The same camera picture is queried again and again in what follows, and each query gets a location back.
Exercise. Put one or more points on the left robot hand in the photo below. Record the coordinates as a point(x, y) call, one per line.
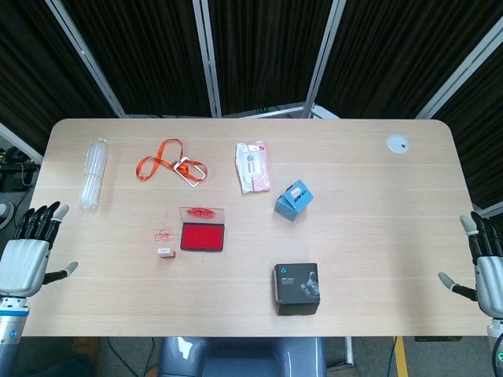
point(24, 257)

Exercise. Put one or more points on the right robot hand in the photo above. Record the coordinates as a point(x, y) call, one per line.
point(487, 259)

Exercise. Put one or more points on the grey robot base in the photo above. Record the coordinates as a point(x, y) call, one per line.
point(241, 356)

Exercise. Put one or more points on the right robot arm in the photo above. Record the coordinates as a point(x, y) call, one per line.
point(496, 337)

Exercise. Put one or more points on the red ink pad case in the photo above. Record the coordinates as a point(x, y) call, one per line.
point(203, 230)

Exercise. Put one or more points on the clear plastic tube bundle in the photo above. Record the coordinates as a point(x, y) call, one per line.
point(93, 173)

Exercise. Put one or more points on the black product box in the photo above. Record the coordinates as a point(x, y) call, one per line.
point(297, 288)

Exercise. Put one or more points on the small blue cardboard box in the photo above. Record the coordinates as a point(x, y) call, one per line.
point(294, 201)

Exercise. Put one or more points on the pink wet wipes pack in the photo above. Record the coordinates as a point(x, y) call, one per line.
point(253, 168)

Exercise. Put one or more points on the black folding screen partition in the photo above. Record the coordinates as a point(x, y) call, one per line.
point(251, 59)

